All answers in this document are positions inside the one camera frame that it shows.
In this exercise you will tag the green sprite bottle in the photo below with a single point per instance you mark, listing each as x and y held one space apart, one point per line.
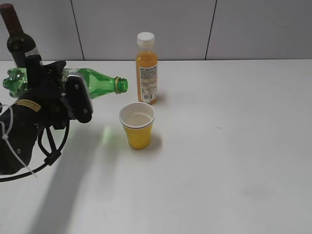
97 83

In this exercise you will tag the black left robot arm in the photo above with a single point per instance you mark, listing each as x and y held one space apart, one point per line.
18 134

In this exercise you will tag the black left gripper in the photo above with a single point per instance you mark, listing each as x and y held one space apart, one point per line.
45 95

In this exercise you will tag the yellow paper cup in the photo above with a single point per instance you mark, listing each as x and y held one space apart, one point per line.
137 120

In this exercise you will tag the orange juice bottle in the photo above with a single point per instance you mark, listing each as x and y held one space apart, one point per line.
146 68

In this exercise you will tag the dark red wine bottle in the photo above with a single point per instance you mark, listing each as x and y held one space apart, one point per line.
19 44

